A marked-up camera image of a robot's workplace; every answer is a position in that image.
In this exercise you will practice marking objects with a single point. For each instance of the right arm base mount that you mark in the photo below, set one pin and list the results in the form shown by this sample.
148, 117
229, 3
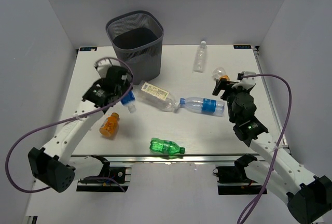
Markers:
232, 180

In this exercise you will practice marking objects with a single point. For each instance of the orange juice bottle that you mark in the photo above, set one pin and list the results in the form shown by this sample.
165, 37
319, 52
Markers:
110, 126

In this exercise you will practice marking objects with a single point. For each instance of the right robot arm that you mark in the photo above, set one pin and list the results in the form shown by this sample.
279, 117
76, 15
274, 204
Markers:
307, 196

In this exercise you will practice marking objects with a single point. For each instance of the clear bottle yellow cap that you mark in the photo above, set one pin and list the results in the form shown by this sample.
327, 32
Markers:
219, 73

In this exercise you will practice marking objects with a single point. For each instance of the right blue table sticker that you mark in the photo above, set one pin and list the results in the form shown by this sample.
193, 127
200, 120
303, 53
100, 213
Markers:
242, 46

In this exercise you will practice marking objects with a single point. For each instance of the clear bottle blue label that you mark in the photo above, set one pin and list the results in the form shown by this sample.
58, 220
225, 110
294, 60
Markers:
128, 102
203, 106

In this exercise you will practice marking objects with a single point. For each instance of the large clear labelled bottle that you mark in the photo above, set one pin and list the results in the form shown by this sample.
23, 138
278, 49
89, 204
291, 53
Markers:
156, 97

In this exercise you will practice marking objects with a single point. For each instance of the aluminium table rail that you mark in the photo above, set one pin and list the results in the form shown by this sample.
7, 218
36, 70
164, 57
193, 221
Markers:
268, 91
166, 159

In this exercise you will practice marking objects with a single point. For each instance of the aluminium table front rail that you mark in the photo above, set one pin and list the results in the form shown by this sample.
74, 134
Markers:
166, 159

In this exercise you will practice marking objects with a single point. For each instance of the aluminium table right rail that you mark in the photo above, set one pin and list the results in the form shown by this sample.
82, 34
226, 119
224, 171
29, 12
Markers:
268, 91

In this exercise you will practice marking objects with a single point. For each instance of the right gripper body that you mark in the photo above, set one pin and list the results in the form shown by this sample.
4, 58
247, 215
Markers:
236, 89

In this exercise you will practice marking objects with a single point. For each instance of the green plastic bottle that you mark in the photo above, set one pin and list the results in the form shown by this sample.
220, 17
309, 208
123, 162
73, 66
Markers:
166, 147

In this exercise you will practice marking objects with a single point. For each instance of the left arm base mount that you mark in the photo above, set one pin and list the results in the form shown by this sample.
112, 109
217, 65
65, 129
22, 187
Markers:
112, 178

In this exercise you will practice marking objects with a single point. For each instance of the left blue table sticker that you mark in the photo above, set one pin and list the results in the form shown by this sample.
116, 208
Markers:
87, 49

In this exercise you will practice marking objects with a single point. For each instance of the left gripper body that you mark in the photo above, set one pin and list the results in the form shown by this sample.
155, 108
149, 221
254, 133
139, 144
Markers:
123, 88

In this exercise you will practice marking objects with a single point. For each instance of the clear bottle white cap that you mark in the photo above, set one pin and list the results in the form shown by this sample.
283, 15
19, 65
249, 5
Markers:
200, 57

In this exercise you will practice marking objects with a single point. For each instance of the grey mesh waste bin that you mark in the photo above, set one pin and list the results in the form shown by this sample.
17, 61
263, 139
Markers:
137, 39

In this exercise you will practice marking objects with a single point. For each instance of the blue table sticker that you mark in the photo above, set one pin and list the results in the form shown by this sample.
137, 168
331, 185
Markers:
87, 49
242, 46

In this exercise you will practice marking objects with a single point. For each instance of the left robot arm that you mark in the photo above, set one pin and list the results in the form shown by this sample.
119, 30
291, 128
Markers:
53, 164

